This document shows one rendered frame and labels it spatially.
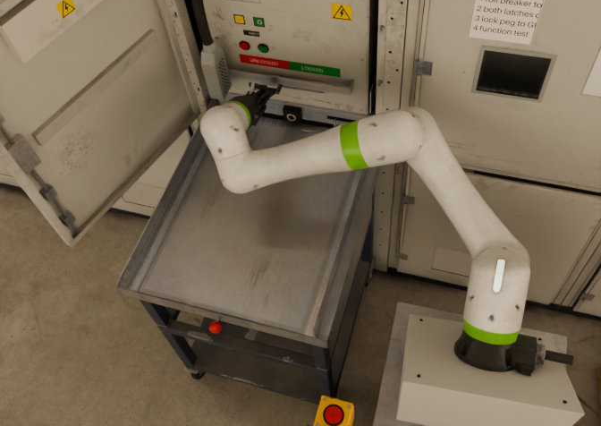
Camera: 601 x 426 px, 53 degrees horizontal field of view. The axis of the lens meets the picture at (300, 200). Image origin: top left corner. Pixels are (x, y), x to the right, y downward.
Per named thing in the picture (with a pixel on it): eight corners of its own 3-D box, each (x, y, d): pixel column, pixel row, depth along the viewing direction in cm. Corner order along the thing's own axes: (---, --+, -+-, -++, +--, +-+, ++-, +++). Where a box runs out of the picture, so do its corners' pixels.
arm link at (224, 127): (224, 106, 145) (186, 118, 149) (241, 155, 149) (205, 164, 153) (245, 92, 157) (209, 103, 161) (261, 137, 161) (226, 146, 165)
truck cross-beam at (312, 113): (374, 131, 193) (375, 118, 188) (219, 105, 205) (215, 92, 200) (377, 120, 195) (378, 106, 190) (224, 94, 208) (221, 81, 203)
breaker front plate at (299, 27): (366, 120, 190) (368, -9, 151) (224, 96, 201) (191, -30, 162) (367, 116, 190) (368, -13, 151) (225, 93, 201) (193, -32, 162)
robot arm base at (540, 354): (568, 361, 143) (573, 337, 142) (573, 391, 129) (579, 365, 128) (457, 336, 151) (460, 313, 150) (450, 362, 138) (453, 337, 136)
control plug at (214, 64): (224, 100, 187) (213, 57, 172) (209, 98, 188) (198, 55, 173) (232, 83, 191) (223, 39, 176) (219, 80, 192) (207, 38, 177)
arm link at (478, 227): (540, 264, 156) (424, 95, 159) (540, 284, 141) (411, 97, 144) (496, 287, 161) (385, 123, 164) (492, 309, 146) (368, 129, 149)
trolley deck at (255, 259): (328, 349, 160) (327, 340, 155) (122, 295, 175) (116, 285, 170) (383, 156, 196) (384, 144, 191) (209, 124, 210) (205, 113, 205)
